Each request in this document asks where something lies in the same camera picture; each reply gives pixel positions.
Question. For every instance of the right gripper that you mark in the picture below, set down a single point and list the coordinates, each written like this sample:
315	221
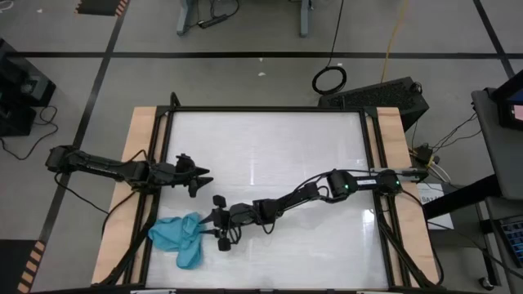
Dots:
226	225

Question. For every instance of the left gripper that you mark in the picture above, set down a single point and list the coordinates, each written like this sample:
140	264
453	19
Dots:
163	183

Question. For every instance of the blue microfibre towel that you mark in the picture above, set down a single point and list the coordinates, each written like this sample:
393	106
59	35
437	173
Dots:
175	237

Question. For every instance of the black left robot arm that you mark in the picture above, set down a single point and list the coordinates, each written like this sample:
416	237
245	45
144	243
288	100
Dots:
94	165

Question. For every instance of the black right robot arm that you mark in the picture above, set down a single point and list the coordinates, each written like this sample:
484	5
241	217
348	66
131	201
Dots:
367	183

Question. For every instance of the wooden table board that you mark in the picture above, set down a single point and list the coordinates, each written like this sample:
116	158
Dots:
135	134
392	130

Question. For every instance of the black power strip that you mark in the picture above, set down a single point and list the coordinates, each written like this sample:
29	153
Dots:
212	21

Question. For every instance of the grey desk leg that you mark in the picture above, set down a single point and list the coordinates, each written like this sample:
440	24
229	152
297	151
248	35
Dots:
184	16
305	16

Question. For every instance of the black equipment stack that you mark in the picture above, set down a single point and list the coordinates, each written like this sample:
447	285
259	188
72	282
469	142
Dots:
20	90

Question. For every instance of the black orange striped floor mat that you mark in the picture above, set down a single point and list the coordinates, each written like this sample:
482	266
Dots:
98	6
16	265

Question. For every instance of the black perforated computer case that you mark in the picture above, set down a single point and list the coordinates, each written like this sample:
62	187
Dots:
376	96

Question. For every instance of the black power adapter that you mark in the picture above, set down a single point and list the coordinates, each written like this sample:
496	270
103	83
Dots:
423	154

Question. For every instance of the white paper sheet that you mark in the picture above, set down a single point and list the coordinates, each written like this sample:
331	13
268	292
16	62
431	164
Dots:
441	216

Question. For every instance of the black cart beam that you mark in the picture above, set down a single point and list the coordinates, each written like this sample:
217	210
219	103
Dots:
461	196

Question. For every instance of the black caster wheel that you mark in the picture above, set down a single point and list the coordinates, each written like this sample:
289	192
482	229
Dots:
486	283

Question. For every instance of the grey cart top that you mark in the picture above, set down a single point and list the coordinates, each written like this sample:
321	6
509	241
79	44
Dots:
502	151

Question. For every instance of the black keyboard with blue keys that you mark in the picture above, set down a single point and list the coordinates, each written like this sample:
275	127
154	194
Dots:
515	241

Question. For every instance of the black monitor with screen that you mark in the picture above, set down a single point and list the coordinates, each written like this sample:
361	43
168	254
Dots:
510	110

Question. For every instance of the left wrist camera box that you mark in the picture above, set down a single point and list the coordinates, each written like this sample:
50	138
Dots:
167	169

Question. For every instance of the black metal table frame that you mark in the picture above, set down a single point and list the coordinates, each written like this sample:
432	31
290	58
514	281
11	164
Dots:
265	109

